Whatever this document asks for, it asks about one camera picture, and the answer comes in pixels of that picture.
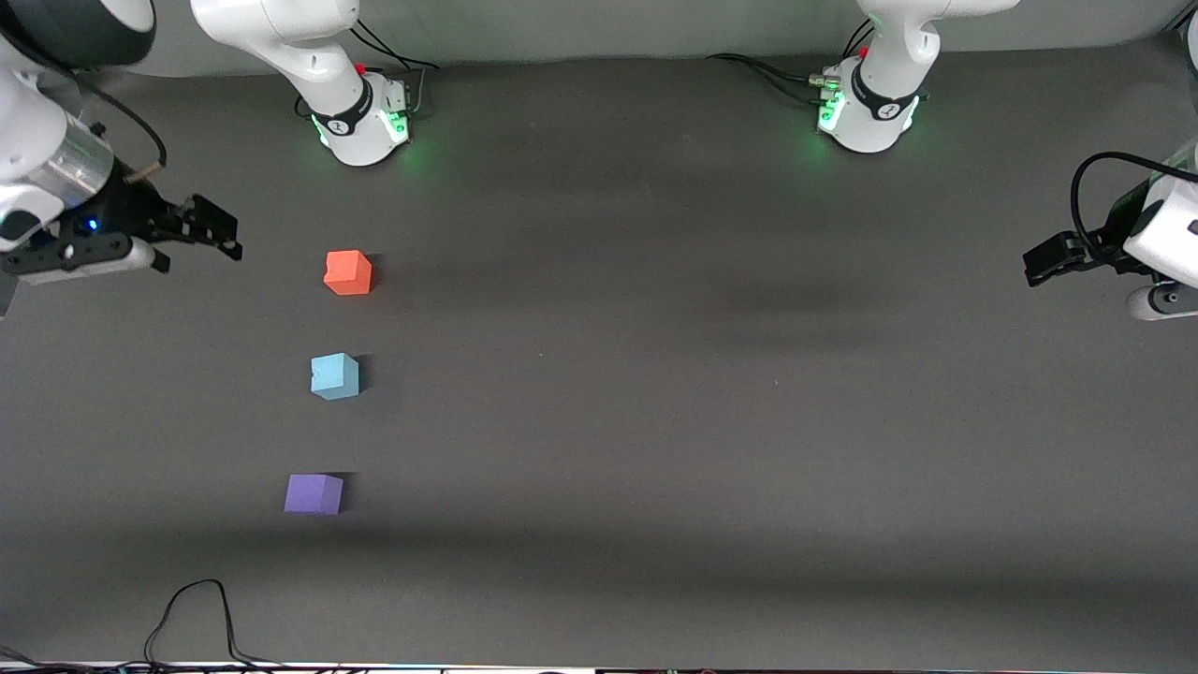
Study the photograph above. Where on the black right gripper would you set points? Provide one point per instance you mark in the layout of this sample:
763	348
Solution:
120	208

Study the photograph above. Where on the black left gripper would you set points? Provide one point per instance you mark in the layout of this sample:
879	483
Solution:
1108	239

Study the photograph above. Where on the light blue foam block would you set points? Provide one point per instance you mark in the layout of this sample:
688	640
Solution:
335	376

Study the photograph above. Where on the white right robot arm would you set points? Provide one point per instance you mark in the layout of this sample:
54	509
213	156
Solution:
309	47

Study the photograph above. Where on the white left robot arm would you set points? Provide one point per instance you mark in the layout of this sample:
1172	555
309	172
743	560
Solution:
880	103

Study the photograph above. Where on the orange foam block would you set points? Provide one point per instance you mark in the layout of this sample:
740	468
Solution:
347	273

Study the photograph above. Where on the purple foam block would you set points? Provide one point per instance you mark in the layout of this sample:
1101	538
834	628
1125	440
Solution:
314	494

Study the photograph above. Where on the grey table mat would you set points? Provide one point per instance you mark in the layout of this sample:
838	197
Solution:
655	421

